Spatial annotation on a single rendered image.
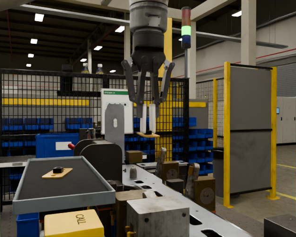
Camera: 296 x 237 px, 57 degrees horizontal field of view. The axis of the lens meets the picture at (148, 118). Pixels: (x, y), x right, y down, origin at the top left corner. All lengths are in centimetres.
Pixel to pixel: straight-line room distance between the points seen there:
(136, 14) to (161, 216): 43
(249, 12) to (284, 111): 503
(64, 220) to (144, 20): 45
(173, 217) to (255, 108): 385
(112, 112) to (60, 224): 129
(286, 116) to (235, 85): 871
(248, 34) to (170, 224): 842
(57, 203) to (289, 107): 1249
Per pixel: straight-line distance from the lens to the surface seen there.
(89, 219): 34
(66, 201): 41
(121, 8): 561
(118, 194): 71
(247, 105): 419
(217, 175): 447
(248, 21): 891
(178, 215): 52
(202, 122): 403
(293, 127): 1298
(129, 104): 190
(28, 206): 41
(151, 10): 65
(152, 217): 50
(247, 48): 872
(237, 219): 168
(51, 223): 34
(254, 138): 431
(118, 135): 159
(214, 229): 74
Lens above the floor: 128
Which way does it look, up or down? 1 degrees down
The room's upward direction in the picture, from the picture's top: straight up
